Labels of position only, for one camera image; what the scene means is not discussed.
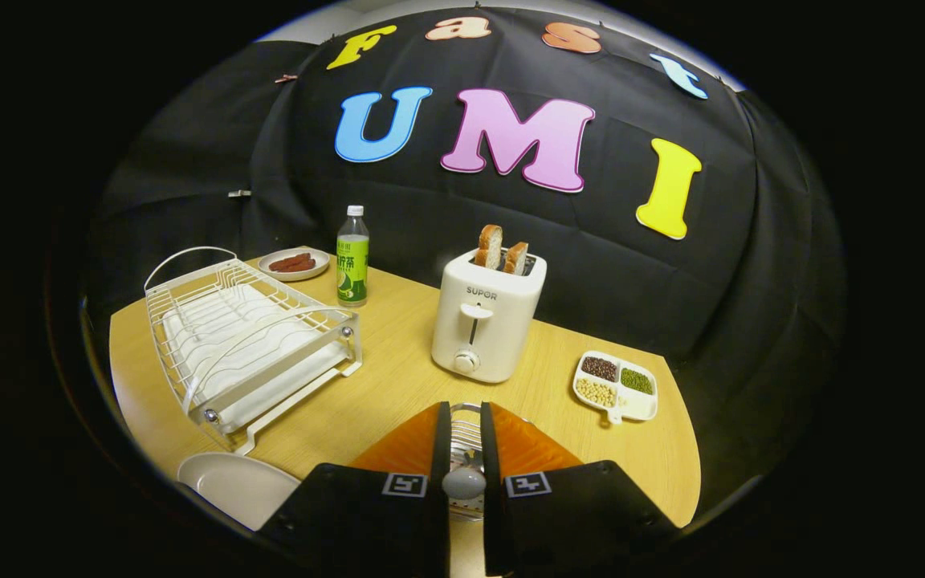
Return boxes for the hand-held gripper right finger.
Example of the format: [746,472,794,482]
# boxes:
[480,401,682,578]

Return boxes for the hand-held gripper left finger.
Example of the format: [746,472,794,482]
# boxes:
[258,401,452,578]

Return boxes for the spoon with pink striped handle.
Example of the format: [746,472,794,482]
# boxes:
[441,447,487,501]

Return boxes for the silver wire basket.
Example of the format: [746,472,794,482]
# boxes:
[448,401,486,523]

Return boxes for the beige round plate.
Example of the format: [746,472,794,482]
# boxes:
[177,452,303,532]

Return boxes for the white wire dish rack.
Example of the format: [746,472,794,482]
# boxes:
[144,246,363,456]

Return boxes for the white divided bean dish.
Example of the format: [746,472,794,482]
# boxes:
[573,350,659,425]

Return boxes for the small grey plate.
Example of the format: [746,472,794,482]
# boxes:
[258,247,331,282]

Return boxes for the white toaster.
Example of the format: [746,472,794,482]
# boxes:
[431,247,548,384]

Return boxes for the green label drink bottle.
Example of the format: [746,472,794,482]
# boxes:
[336,205,370,308]

